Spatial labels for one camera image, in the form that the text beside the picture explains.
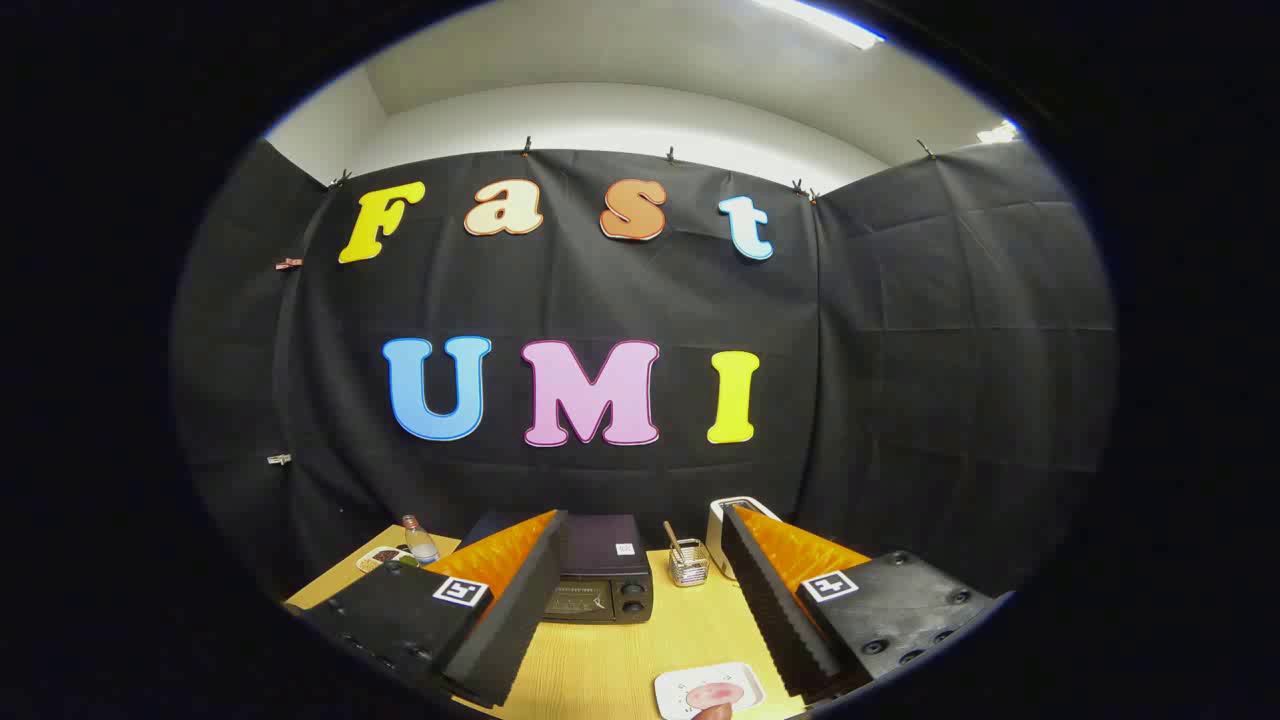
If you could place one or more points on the clear plastic water bottle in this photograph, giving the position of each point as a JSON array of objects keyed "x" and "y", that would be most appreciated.
[{"x": 420, "y": 545}]

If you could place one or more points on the small ceiling light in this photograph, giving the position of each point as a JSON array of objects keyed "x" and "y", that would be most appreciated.
[{"x": 1000, "y": 132}]

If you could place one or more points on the small divided snack dish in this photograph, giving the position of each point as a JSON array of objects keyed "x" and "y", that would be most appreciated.
[{"x": 380, "y": 556}]

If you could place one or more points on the round pink food slice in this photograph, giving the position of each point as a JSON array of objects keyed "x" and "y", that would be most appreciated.
[{"x": 715, "y": 693}]

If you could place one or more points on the black backdrop cloth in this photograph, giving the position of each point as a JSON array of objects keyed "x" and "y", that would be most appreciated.
[{"x": 900, "y": 350}]

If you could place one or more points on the long ceiling light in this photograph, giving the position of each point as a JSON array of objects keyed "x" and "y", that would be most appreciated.
[{"x": 830, "y": 25}]

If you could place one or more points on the wooden spoon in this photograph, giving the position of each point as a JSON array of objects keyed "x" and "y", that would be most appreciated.
[{"x": 670, "y": 532}]

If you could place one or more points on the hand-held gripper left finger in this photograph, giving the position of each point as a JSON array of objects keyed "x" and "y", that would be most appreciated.
[{"x": 525, "y": 610}]

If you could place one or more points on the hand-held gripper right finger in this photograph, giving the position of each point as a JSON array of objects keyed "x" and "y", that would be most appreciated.
[{"x": 775, "y": 610}]

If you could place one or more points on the white bread toaster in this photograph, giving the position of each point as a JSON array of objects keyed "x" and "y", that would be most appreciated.
[{"x": 716, "y": 540}]

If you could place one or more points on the black toaster oven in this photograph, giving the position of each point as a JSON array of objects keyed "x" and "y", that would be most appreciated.
[{"x": 600, "y": 560}]

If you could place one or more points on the white square plate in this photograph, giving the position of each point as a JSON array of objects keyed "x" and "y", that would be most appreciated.
[{"x": 680, "y": 690}]

